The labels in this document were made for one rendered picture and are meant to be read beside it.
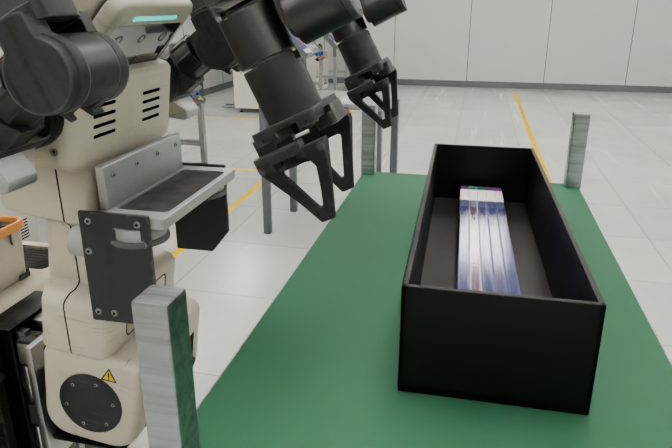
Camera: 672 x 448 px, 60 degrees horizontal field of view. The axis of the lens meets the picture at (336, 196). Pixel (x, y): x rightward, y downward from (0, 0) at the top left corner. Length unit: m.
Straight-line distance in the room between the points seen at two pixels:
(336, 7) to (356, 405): 0.36
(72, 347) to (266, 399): 0.45
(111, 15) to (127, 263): 0.31
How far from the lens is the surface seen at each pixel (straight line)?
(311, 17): 0.53
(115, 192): 0.84
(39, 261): 1.32
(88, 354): 0.96
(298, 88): 0.55
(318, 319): 0.70
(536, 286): 0.79
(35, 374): 1.09
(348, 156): 0.62
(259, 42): 0.55
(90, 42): 0.66
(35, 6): 0.65
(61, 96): 0.62
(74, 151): 0.81
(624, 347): 0.72
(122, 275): 0.83
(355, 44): 0.96
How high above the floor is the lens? 1.30
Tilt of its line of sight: 18 degrees down
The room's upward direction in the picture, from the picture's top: straight up
